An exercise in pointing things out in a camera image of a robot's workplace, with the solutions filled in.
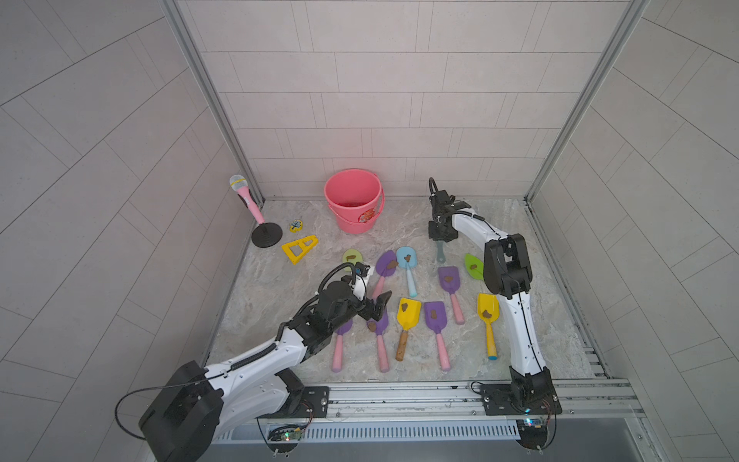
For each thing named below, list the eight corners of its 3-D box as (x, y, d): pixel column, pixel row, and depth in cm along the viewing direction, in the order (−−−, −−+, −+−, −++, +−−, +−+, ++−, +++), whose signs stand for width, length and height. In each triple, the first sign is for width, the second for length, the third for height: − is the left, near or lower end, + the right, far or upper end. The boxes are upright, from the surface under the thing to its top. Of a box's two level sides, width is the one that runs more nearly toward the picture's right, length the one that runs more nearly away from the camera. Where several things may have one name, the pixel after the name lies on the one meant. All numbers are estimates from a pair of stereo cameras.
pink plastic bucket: (338, 244, 104) (332, 214, 91) (328, 206, 116) (321, 174, 103) (388, 232, 108) (389, 200, 95) (373, 196, 120) (372, 164, 107)
